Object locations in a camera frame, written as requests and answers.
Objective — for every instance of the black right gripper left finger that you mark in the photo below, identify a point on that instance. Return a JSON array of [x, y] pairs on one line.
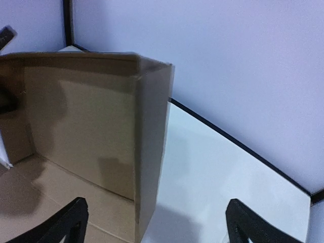
[[67, 225]]

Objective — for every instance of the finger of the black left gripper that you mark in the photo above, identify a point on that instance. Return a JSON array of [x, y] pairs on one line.
[[9, 101]]

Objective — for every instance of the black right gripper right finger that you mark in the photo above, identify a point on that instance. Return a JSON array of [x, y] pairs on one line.
[[244, 225]]

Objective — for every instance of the brown cardboard paper box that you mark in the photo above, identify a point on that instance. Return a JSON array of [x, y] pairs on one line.
[[89, 125]]

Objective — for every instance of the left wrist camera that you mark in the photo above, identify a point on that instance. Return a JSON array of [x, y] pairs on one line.
[[7, 34]]

